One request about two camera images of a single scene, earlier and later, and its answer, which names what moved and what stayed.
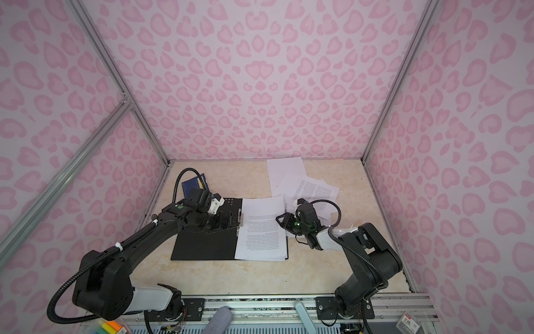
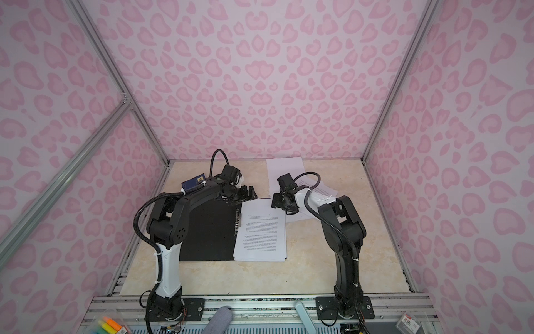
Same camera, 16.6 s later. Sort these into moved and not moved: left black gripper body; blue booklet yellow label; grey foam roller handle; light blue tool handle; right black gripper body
Moved: left black gripper body; right black gripper body
Not moved: grey foam roller handle; light blue tool handle; blue booklet yellow label
